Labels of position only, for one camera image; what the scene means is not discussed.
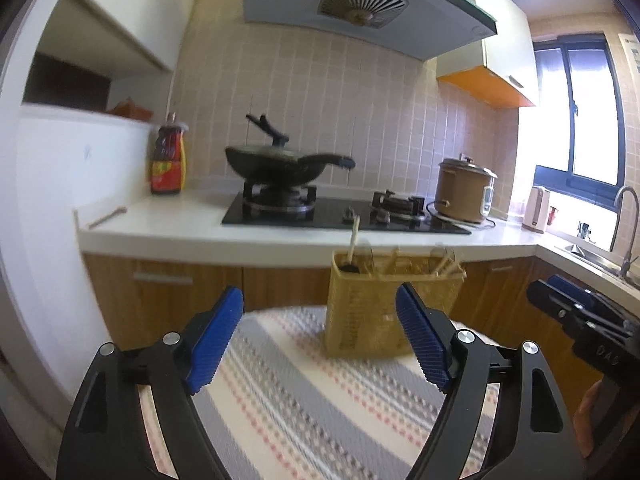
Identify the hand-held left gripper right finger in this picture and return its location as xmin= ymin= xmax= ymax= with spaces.
xmin=395 ymin=281 xmax=586 ymax=480

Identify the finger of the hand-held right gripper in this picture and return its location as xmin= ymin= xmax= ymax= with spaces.
xmin=527 ymin=279 xmax=602 ymax=334
xmin=548 ymin=274 xmax=640 ymax=324

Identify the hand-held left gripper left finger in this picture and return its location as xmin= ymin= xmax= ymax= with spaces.
xmin=55 ymin=286 xmax=246 ymax=480

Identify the yellow utensil basket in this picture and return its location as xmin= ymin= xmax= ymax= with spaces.
xmin=325 ymin=250 xmax=469 ymax=361

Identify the person's right hand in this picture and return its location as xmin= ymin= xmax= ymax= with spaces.
xmin=573 ymin=381 xmax=606 ymax=459

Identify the steel sink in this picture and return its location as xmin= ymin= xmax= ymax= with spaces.
xmin=564 ymin=242 xmax=640 ymax=282

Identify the wooden base cabinet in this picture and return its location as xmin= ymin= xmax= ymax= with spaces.
xmin=82 ymin=252 xmax=640 ymax=411

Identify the chrome sink faucet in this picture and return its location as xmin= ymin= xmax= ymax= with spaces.
xmin=609 ymin=185 xmax=640 ymax=279

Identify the white electric kettle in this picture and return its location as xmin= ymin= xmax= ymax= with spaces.
xmin=522 ymin=185 xmax=549 ymax=234

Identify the striped tablecloth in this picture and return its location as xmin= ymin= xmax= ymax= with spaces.
xmin=135 ymin=302 xmax=507 ymax=480

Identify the white kitchen countertop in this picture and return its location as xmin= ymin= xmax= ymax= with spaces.
xmin=75 ymin=180 xmax=640 ymax=307

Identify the black burner grate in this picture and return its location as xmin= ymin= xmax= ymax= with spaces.
xmin=369 ymin=189 xmax=429 ymax=221
xmin=243 ymin=182 xmax=319 ymax=214

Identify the brown rice cooker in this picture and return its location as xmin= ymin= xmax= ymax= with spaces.
xmin=433 ymin=154 xmax=499 ymax=225

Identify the black gas hob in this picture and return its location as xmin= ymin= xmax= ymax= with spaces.
xmin=221 ymin=192 xmax=472 ymax=235

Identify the wooden stick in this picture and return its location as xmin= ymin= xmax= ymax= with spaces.
xmin=87 ymin=207 xmax=129 ymax=229

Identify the dark framed window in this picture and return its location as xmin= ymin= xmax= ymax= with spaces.
xmin=532 ymin=33 xmax=629 ymax=194

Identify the yellow bottle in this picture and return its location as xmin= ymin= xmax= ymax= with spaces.
xmin=178 ymin=122 xmax=190 ymax=191

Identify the black wok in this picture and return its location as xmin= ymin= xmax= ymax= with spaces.
xmin=224 ymin=144 xmax=357 ymax=187

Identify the dark sauce bottle red label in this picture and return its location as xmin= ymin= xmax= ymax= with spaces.
xmin=149 ymin=112 xmax=184 ymax=196

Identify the black spatula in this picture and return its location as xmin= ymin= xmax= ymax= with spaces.
xmin=244 ymin=113 xmax=292 ymax=147

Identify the orange bag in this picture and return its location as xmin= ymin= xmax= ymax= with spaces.
xmin=107 ymin=99 xmax=154 ymax=121

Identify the white range hood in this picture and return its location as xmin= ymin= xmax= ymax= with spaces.
xmin=240 ymin=0 xmax=499 ymax=61

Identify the black power cord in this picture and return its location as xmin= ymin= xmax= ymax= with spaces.
xmin=425 ymin=199 xmax=497 ymax=230

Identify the white wall paper sheet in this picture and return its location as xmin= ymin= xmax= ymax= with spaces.
xmin=618 ymin=32 xmax=640 ymax=76

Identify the cream and orange wall cabinet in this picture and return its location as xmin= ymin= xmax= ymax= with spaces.
xmin=435 ymin=0 xmax=541 ymax=109

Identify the white wall cabinet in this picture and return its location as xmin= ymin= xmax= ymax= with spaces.
xmin=37 ymin=0 xmax=181 ymax=74

